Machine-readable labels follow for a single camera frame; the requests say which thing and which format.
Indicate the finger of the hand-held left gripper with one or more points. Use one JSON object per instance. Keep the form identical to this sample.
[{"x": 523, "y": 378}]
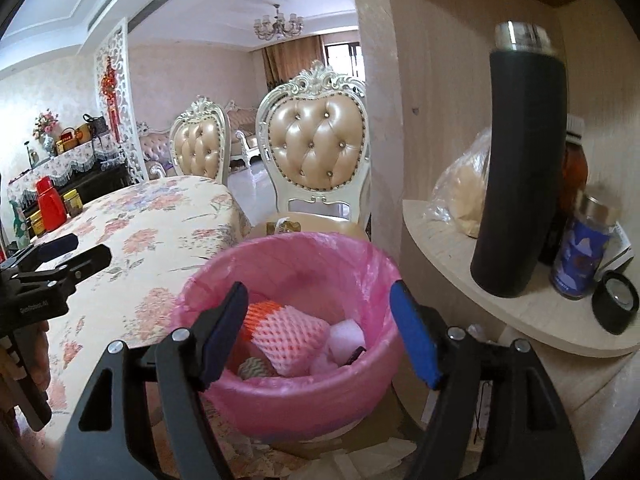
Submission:
[
  {"x": 57, "y": 247},
  {"x": 85, "y": 265}
]

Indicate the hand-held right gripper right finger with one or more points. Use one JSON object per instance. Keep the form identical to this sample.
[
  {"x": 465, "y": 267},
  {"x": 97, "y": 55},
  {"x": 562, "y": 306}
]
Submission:
[{"x": 415, "y": 335}]

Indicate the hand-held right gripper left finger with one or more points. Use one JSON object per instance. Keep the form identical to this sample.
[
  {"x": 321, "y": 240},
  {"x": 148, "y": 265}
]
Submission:
[{"x": 227, "y": 330}]

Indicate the orange foam fruit net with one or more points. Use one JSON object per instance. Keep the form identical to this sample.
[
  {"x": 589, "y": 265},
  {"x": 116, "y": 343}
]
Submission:
[{"x": 255, "y": 317}]

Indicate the grey foam fruit net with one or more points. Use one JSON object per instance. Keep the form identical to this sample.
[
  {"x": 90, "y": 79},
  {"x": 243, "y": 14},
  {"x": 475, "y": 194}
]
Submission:
[{"x": 255, "y": 369}]

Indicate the pink foam fruit net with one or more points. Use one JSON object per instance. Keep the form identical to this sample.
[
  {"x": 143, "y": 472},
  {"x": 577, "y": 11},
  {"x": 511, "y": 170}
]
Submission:
[{"x": 295, "y": 335}]

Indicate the pink lined trash bin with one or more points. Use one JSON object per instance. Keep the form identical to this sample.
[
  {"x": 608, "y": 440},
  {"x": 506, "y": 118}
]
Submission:
[{"x": 300, "y": 410}]

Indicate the person's left forearm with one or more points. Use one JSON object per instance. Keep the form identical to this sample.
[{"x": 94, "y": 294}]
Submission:
[{"x": 40, "y": 365}]

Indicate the red plastic jug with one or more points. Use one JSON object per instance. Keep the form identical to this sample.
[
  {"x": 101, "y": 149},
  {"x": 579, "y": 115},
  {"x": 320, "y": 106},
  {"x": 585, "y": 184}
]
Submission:
[{"x": 51, "y": 210}]

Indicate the brown jar with yellow lid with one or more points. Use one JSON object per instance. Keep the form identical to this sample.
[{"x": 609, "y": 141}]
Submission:
[{"x": 73, "y": 204}]

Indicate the floral tablecloth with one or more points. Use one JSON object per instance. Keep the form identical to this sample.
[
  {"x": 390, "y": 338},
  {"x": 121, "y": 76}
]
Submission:
[{"x": 140, "y": 260}]

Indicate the dark wooden sideboard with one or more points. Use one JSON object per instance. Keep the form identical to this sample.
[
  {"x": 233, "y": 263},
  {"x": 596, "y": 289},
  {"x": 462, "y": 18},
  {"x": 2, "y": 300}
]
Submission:
[{"x": 105, "y": 185}]

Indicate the lace sideboard cloth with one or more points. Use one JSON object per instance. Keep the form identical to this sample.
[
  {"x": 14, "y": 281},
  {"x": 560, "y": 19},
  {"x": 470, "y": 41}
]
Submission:
[{"x": 70, "y": 162}]

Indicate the curved wooden shelf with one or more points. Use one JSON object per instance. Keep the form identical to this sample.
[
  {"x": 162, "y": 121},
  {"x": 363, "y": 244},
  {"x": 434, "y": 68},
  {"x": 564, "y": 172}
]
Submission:
[{"x": 440, "y": 250}]

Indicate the flower vase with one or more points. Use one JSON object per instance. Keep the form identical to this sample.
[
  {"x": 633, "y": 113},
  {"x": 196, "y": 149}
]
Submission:
[{"x": 46, "y": 132}]

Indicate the packet on chair seat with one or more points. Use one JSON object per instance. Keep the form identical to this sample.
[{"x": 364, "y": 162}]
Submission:
[{"x": 282, "y": 226}]

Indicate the black handbag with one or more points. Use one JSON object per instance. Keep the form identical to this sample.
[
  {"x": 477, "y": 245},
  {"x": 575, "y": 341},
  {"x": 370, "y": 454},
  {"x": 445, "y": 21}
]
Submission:
[{"x": 96, "y": 124}]

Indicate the white paper sheets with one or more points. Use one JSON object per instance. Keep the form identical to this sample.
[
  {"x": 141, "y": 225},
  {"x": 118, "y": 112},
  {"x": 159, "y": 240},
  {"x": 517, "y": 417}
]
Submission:
[{"x": 370, "y": 460}]

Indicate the purple tufted sofa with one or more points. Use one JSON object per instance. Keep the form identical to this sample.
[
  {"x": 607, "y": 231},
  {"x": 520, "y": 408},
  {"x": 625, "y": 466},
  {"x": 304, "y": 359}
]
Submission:
[{"x": 152, "y": 147}]

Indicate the white lattice screen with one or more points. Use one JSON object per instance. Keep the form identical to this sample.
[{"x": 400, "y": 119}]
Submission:
[{"x": 131, "y": 125}]

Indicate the clear plastic bag of food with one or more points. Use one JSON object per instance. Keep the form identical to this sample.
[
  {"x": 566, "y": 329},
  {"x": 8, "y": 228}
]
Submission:
[{"x": 465, "y": 195}]

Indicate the beige tufted dining chair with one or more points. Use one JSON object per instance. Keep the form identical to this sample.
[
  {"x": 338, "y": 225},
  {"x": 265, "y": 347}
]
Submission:
[
  {"x": 197, "y": 147},
  {"x": 315, "y": 140}
]

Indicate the red knot ornament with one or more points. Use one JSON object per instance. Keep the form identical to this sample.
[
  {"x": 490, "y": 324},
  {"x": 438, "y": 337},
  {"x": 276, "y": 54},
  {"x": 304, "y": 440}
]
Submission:
[{"x": 110, "y": 92}]

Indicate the blue label jar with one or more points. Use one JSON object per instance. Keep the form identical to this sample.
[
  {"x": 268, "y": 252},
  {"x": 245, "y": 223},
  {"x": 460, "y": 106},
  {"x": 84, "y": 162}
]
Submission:
[{"x": 580, "y": 255}]

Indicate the white framed sofa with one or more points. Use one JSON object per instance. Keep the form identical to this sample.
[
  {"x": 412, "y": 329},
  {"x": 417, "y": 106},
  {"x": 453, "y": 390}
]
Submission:
[{"x": 245, "y": 135}]

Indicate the black thermos flask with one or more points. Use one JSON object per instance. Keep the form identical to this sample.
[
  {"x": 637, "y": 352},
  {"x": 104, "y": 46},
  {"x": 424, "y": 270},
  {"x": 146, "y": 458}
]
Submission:
[{"x": 520, "y": 160}]

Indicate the white card box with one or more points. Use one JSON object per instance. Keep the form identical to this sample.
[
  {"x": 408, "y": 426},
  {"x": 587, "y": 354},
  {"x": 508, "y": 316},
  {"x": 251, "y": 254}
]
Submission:
[{"x": 617, "y": 250}]

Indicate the amber glass bottle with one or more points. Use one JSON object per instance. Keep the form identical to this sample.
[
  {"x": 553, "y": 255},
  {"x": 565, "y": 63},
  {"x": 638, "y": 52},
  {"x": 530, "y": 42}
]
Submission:
[{"x": 574, "y": 170}]

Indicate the brown curtain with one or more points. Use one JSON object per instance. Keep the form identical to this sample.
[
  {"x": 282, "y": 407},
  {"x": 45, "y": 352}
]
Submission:
[{"x": 290, "y": 62}]

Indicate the chandelier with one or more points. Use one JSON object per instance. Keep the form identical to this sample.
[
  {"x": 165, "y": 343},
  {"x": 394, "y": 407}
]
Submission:
[{"x": 277, "y": 25}]

